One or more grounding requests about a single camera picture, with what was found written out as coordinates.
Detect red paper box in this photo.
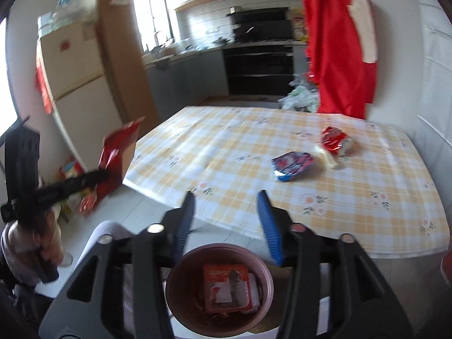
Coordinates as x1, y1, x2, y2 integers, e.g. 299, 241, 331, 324
96, 116, 146, 200

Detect colourful snack bags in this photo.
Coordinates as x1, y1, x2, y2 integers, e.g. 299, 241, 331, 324
56, 159, 100, 220

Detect person's left hand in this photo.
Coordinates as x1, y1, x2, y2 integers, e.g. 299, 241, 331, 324
0, 205, 66, 278

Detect cream refrigerator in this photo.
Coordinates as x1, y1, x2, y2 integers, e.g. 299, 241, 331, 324
35, 18, 124, 170

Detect black kitchen stove unit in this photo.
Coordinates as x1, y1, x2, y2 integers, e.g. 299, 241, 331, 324
222, 7, 295, 96

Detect blue pink snack packet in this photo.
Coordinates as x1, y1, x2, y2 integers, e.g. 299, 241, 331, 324
271, 151, 316, 183

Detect wooden door panel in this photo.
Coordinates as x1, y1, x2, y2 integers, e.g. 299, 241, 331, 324
95, 0, 161, 128

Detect kitchen window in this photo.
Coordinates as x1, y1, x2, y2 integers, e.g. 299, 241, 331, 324
131, 0, 177, 52

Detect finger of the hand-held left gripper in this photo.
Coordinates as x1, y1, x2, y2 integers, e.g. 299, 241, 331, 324
35, 169, 111, 203

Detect crumpled red wrapper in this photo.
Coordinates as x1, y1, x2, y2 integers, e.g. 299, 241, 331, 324
321, 126, 354, 157

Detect red packet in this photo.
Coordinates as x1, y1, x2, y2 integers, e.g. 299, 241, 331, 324
202, 263, 262, 315

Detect person's left forearm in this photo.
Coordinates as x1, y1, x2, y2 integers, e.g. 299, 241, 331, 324
0, 226, 41, 290

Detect brown round trash bin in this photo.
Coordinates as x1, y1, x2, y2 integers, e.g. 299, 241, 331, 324
165, 243, 274, 337

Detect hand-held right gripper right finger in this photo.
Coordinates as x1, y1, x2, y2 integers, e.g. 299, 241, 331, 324
257, 190, 414, 339

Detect pile of plastic bags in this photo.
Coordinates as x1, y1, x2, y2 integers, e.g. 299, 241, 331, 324
279, 74, 320, 112

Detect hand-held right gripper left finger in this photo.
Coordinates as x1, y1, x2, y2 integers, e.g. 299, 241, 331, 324
39, 191, 196, 339

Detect clear plastic packaging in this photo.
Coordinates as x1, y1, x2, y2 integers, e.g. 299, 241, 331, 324
37, 0, 97, 33

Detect grey kitchen counter cabinets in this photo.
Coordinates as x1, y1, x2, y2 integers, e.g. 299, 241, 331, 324
141, 40, 308, 114

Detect red hanging cloth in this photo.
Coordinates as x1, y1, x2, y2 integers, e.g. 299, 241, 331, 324
300, 0, 378, 119

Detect red hanging ornament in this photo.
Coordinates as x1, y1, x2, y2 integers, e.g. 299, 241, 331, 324
34, 60, 53, 115

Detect table with yellow checkered cloth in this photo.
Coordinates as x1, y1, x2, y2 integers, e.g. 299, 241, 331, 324
122, 106, 451, 258

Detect pale yellow wrapper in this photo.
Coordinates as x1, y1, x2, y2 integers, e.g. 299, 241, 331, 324
315, 144, 340, 169

